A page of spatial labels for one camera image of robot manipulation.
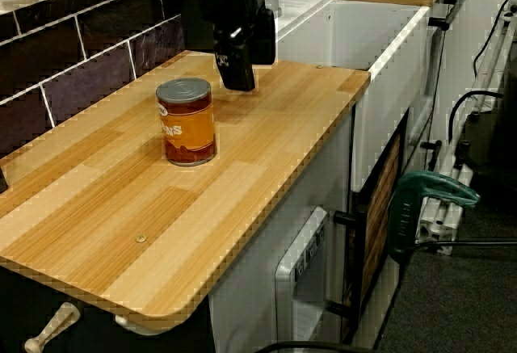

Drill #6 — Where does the white toy sink unit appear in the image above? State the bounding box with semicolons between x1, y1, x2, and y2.
276;0;431;192

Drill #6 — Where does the thick black cable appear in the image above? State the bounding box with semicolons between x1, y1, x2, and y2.
448;90;504;144
254;339;376;353

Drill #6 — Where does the green metal clamp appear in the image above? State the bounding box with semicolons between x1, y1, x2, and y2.
387;170;481;261

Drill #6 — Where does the black cupboard handle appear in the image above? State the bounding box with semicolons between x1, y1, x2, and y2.
427;0;468;32
419;140;443;172

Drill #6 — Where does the wide black upright panel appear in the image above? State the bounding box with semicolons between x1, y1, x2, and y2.
181;0;215;54

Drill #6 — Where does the black oven door wood pattern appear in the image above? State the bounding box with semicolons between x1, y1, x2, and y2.
350;108;410;340

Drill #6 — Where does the black bulky object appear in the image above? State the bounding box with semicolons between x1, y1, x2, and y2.
464;57;517;212

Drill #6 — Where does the aluminium frame rail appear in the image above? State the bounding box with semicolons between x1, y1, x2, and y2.
415;3;517;257

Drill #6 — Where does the grey ice dispenser panel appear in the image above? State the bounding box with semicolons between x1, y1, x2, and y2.
274;206;329;348

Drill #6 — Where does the orange beans can grey lid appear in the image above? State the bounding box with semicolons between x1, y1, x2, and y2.
155;78;218;167

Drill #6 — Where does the thin black cable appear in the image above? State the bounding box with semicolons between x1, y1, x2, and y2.
472;0;517;69

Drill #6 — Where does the black oven door handle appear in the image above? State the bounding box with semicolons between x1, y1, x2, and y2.
326;204;368;321

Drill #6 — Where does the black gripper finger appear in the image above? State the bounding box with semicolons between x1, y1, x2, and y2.
251;6;278;65
216;40;257;92

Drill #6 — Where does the white drawer handle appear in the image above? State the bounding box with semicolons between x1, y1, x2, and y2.
23;301;81;353

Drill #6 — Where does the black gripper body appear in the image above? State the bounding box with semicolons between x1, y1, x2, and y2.
212;0;270;54

